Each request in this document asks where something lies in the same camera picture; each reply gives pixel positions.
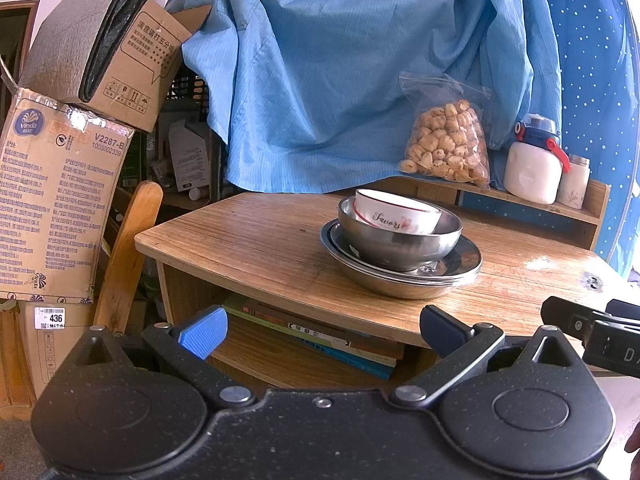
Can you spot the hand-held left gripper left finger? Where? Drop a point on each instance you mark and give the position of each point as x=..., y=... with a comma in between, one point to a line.
x=202, y=332

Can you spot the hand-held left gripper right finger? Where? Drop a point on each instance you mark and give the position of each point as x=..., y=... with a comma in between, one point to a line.
x=440, y=330

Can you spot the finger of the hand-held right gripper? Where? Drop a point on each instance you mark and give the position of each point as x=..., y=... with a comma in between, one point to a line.
x=570, y=319
x=625, y=309

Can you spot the stainless steel bowl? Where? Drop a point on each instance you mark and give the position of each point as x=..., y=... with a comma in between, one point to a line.
x=400, y=252

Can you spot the person's right hand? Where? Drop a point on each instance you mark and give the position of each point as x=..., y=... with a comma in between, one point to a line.
x=634, y=442

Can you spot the green spine book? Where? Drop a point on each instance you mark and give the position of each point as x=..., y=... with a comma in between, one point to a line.
x=270, y=322

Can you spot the teal cover book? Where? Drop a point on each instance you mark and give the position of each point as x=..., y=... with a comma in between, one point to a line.
x=365, y=368

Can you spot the wooden desk riser shelf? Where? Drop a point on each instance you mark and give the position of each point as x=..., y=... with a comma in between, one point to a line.
x=597, y=210

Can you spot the wooden desk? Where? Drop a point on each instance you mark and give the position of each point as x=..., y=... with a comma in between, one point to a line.
x=260, y=245

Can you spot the stack of books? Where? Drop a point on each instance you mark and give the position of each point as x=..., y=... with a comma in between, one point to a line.
x=310, y=327

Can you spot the cardboard box white label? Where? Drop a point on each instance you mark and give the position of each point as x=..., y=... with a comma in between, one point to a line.
x=75, y=350

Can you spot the white thermos steel cap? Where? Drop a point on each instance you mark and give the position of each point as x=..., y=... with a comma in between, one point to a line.
x=574, y=185

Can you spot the white water bottle blue lid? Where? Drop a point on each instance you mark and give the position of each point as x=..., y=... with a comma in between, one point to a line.
x=530, y=175

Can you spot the small white carton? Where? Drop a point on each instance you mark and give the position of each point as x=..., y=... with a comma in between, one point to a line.
x=189, y=155

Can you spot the clear bag of snacks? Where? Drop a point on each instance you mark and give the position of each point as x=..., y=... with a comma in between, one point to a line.
x=447, y=145

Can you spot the light wooden board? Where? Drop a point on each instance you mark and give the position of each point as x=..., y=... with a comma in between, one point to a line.
x=15, y=360

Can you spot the large printed cardboard box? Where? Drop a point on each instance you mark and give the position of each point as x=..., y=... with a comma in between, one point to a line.
x=55, y=200

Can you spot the blue white-dotted cloth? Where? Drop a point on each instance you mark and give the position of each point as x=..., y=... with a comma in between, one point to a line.
x=595, y=85

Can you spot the black plastic crate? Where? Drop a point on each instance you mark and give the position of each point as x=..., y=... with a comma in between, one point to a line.
x=185, y=91

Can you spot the open brown cardboard box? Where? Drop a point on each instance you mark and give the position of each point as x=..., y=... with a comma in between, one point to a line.
x=140, y=65

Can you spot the plain blue cloth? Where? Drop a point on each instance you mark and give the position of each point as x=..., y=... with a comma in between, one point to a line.
x=350, y=70

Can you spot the rolled grey foam mat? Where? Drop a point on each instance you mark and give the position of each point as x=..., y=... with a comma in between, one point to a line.
x=65, y=45

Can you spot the dark wooden door frame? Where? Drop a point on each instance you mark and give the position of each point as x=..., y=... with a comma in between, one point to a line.
x=25, y=25

